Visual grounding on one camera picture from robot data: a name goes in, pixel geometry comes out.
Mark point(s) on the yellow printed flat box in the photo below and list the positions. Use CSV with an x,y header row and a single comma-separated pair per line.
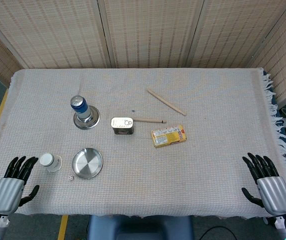
x,y
169,136

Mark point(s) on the white paper cup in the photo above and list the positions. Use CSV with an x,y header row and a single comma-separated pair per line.
x,y
48,162

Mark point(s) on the short grooved wooden stick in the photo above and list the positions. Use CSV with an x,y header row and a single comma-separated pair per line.
x,y
149,120

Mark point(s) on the long tapered wooden stick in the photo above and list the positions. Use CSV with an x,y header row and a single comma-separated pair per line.
x,y
166,102

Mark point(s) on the dark luncheon meat tin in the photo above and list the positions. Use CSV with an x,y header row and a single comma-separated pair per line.
x,y
122,126

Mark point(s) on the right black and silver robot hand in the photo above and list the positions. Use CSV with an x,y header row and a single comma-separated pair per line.
x,y
275,193

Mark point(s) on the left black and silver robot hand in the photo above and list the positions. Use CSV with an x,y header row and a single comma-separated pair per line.
x,y
6,193

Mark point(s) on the small white die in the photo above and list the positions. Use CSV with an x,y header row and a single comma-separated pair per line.
x,y
70,178

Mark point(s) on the beige waffle-weave fringed tablecloth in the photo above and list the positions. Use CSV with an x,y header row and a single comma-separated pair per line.
x,y
183,175

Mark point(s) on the round steel plate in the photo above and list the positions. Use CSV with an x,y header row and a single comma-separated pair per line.
x,y
87,163

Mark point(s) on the bamboo folding screen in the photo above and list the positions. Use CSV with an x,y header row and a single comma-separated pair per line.
x,y
145,32

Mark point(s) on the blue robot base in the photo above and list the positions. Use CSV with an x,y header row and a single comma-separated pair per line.
x,y
140,228

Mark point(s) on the blue and silver drink can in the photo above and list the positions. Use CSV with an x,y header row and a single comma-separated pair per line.
x,y
80,106

